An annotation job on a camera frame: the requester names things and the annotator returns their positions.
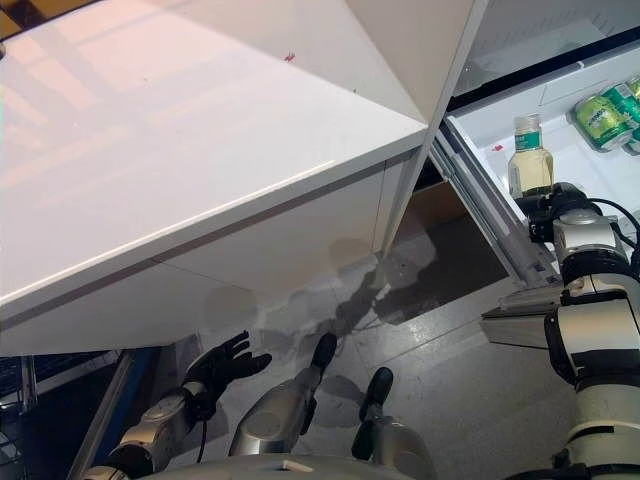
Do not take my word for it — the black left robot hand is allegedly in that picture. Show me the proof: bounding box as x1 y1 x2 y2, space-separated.
182 330 274 401

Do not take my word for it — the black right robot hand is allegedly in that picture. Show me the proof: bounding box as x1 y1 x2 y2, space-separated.
514 182 596 216

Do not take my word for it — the clear tea bottle green label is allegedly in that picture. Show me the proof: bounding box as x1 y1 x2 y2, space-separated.
507 112 556 199

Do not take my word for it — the white fridge drawer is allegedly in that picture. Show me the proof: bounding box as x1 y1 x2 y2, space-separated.
429 47 640 349

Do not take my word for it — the silver left robot leg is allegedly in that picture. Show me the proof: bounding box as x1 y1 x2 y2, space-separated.
228 332 340 457

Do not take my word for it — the silver robot leg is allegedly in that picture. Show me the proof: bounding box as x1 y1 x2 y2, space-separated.
228 332 340 457
352 367 436 480

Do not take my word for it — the green drink can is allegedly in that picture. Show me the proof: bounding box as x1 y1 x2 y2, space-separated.
599 82 640 119
572 93 637 153

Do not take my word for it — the grey robot torso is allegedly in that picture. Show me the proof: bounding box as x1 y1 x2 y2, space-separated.
154 452 401 480

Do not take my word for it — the brown cardboard panel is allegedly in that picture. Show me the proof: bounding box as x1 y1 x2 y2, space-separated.
399 179 469 236

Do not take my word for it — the grey blue metal beam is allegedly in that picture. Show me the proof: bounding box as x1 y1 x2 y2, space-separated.
67 347 164 476

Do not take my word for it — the silver right robot leg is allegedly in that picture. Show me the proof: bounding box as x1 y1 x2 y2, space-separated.
352 367 436 480

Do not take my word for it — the white tall cabinet panel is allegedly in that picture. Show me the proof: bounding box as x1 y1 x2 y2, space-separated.
347 0 491 251

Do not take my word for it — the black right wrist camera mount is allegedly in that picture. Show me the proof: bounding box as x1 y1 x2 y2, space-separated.
528 209 557 242

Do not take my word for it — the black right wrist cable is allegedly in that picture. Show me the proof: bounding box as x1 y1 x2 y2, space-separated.
589 197 640 254

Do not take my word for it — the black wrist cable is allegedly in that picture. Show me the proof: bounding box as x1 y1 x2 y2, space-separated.
589 197 640 254
192 399 215 464

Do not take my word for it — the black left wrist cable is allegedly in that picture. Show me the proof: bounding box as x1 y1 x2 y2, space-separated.
192 399 215 464

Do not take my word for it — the metal wire rack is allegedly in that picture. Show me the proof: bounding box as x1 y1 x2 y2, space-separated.
0 349 119 416

